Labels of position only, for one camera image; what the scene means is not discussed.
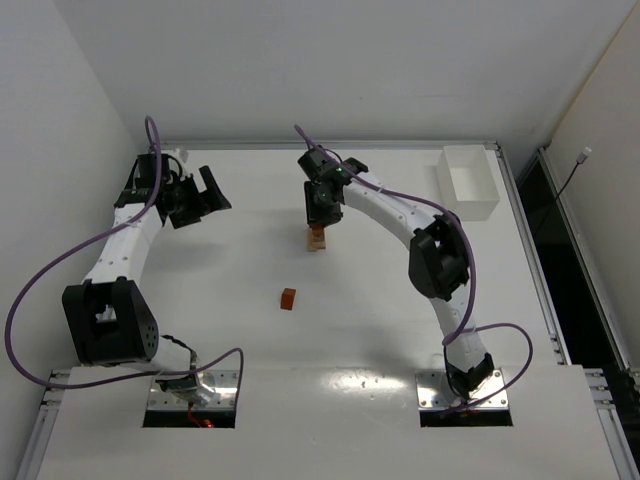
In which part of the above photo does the light long wood plank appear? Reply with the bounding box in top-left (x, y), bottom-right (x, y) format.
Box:
top-left (307, 230), bottom-right (317, 252)

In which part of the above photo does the dark orange wood cube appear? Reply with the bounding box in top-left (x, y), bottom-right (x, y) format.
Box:
top-left (280, 288), bottom-right (296, 311)

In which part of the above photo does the white perforated basket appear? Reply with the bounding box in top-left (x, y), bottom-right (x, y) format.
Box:
top-left (435, 145), bottom-right (500, 221)

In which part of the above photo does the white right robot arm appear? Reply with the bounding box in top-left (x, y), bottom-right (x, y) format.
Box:
top-left (297, 148), bottom-right (494, 400)

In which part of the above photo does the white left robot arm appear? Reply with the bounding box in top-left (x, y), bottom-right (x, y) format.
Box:
top-left (62, 148), bottom-right (231, 407)

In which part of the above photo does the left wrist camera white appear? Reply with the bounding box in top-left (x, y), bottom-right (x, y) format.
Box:
top-left (165, 147), bottom-right (191, 177)

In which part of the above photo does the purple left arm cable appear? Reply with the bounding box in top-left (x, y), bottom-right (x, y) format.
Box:
top-left (3, 115), bottom-right (245, 401)

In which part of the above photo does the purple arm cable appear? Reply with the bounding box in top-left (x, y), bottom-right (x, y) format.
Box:
top-left (293, 124), bottom-right (534, 415)
top-left (3, 115), bottom-right (245, 401)

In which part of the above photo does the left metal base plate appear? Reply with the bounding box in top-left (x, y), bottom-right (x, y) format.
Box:
top-left (147, 369), bottom-right (240, 412)

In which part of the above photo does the metal base plate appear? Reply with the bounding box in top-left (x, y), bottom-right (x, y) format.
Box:
top-left (147, 369), bottom-right (240, 412)
top-left (414, 368), bottom-right (510, 414)

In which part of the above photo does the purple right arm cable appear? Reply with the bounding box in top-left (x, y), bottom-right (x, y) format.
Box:
top-left (293, 124), bottom-right (534, 415)

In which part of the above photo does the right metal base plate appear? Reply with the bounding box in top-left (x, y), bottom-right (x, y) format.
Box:
top-left (414, 368), bottom-right (510, 414)

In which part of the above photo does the black wall cable white plug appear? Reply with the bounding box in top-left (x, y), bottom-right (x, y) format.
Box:
top-left (545, 147), bottom-right (592, 213)

